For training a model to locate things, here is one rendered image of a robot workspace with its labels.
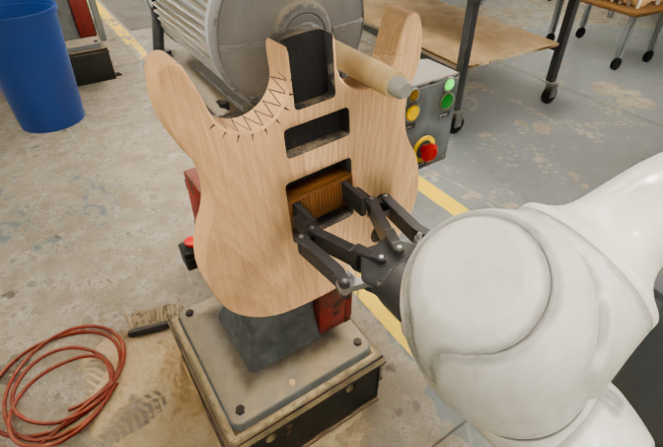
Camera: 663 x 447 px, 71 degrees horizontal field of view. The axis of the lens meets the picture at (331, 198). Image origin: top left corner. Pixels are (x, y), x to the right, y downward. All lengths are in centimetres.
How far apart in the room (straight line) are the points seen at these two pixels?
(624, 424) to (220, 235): 42
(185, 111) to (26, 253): 210
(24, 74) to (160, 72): 292
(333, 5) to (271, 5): 10
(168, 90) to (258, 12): 25
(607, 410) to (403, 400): 132
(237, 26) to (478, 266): 52
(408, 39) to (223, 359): 108
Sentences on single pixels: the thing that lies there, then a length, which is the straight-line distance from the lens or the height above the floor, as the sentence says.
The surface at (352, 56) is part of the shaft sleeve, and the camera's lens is 60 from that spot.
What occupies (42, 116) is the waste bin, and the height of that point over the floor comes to 12.
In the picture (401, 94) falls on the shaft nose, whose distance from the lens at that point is 54.
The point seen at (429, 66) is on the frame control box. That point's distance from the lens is 98.
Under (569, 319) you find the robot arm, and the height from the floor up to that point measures 130.
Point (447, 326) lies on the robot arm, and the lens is 24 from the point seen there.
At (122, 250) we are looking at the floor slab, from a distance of 234.
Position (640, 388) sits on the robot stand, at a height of 42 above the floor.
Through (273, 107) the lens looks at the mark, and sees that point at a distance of 54.
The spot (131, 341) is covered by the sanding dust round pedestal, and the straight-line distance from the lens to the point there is 195.
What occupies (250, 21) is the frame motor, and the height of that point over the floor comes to 128.
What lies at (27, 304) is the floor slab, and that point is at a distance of 228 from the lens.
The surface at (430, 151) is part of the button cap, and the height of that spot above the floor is 99.
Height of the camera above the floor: 147
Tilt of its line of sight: 37 degrees down
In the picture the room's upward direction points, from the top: straight up
